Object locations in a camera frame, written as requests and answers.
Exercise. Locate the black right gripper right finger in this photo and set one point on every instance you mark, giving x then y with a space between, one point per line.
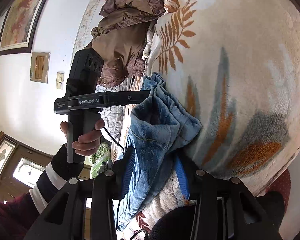
186 169

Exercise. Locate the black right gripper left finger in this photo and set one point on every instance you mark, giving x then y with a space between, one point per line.
123 170

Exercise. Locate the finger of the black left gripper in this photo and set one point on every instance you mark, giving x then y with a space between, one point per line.
126 98

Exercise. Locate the blue denim jeans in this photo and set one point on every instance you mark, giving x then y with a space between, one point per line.
159 125

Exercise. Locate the grey quilted pillow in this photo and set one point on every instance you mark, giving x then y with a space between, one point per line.
113 116

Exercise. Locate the green patterned cloth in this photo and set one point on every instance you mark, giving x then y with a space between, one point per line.
99 160

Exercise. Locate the brown satin garment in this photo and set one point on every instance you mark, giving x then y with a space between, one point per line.
120 38

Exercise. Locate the red patterned bed sheet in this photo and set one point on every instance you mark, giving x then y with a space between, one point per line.
281 185

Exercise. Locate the cream leaf pattern blanket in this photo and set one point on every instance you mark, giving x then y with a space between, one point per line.
235 66

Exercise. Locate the beige wall switch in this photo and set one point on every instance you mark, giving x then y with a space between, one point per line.
59 80

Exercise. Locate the small wooden wall plaque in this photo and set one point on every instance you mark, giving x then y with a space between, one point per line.
39 67

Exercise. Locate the wooden window frame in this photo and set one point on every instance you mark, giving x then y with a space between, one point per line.
20 167

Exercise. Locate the framed painting on wall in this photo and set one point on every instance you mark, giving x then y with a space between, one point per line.
19 27

